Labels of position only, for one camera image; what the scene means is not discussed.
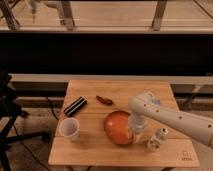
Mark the orange ceramic bowl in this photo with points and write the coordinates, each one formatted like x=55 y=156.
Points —
x=116 y=128

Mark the red chili pepper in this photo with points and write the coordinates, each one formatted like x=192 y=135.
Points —
x=105 y=101

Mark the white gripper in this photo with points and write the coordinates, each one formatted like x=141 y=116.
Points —
x=137 y=123

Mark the wooden table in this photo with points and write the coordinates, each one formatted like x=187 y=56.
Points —
x=105 y=139

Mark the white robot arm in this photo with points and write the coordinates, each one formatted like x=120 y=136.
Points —
x=144 y=105

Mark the black striped rectangular box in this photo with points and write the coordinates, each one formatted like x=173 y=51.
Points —
x=72 y=109

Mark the white plastic cup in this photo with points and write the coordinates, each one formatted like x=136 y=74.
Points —
x=70 y=128

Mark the black stand on left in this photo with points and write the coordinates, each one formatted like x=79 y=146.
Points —
x=9 y=108

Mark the small clear bottle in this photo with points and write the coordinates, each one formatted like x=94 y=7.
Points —
x=157 y=139

